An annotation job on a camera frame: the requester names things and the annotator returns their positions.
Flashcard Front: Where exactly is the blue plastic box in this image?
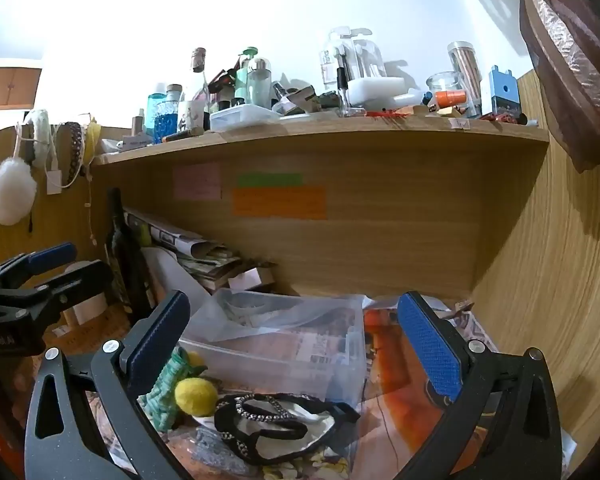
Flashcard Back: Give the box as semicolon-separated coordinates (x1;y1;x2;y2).
488;65;524;122

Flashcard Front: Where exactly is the orange and white bottle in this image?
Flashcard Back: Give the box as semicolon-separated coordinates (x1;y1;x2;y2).
426;89;467;110

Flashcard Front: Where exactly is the blue liquid bottle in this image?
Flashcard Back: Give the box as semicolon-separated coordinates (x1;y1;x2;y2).
145;82;179;146

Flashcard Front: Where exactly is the white fluffy pom-pom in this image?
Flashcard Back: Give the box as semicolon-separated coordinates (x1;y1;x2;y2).
0;156;37;226

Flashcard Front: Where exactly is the dark wine bottle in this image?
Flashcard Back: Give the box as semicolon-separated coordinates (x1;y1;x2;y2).
103;187;154;317

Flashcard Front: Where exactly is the clear flat plastic box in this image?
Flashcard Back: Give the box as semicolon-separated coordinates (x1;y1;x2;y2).
209;104;282;133

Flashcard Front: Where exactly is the black braided-trim headband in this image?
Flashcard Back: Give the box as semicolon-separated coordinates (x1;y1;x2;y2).
214;392;362;463

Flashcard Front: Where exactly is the pink sticky note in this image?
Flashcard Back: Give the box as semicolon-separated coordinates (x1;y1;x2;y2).
173;163;223;201

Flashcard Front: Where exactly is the dark beaded headband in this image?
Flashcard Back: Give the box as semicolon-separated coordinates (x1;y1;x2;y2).
62;121;86;187

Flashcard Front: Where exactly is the small white carton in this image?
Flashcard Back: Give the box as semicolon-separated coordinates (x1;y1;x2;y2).
121;133;154;151

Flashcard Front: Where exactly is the yellow felt ball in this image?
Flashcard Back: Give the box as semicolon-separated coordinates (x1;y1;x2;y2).
174;377;220;417

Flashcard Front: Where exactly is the small black-cap spray bottle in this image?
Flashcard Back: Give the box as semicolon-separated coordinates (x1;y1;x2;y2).
335;67;352;117

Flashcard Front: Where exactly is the orange printed paper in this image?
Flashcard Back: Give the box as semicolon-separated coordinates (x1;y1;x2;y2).
361;304;483;463

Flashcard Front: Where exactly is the white rectangular box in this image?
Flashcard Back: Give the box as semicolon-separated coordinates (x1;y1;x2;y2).
347;76;407;111

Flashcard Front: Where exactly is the green sticky note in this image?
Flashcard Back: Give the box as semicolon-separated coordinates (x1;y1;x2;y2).
237;173;304;187

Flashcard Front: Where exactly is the white paper box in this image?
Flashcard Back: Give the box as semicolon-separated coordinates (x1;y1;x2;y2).
61;260;109;327

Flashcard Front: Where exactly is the green knit cloth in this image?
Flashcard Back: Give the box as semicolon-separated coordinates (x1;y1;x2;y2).
139;347;197;432

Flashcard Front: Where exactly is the brown curtain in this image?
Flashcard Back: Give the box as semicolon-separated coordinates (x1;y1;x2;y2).
432;0;600;174

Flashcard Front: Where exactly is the white printed mug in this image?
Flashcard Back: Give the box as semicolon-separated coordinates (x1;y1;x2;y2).
177;99;209;134

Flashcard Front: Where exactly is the short glass jar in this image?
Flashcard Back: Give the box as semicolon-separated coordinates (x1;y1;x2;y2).
426;72;464;107

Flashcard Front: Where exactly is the yellow hair accessory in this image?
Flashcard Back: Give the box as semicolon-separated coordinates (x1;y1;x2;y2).
86;119;103;162

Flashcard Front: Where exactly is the tall clear jar of sticks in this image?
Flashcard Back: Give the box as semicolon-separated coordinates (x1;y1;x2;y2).
447;40;483;119

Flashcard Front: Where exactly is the white fluffy headband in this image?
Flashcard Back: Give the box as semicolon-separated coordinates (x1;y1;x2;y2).
26;109;57;169

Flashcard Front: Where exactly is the wooden cabinet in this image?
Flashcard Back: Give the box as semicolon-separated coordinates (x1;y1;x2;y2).
0;67;42;111

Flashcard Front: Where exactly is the wooden shelf unit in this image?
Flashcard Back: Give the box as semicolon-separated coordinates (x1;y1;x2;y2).
89;109;552;303

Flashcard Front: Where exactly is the clear plastic blister package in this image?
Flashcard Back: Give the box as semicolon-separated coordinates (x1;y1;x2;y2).
322;27;384;92

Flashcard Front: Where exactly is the stack of magazines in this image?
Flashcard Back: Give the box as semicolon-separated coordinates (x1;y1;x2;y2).
124;210;277;294

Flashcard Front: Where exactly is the clear bottle silver cap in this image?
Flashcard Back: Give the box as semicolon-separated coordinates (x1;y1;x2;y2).
247;58;273;110

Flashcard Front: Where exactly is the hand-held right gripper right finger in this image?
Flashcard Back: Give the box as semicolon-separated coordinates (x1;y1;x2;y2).
395;290;566;480

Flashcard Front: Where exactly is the green pump bottle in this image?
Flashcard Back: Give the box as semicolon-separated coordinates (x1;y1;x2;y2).
234;47;259;109

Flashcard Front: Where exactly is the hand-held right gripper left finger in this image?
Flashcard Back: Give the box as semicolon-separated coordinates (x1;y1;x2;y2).
24;290;201;480

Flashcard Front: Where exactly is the clear plastic storage container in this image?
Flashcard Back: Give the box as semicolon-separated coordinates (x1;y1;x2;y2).
177;287;368;407

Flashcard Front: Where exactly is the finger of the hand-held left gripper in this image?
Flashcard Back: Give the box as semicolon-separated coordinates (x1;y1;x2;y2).
0;242;77;291
0;259;115;331

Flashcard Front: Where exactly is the orange sticky note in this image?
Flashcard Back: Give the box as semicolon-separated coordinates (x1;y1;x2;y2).
232;186;328;220

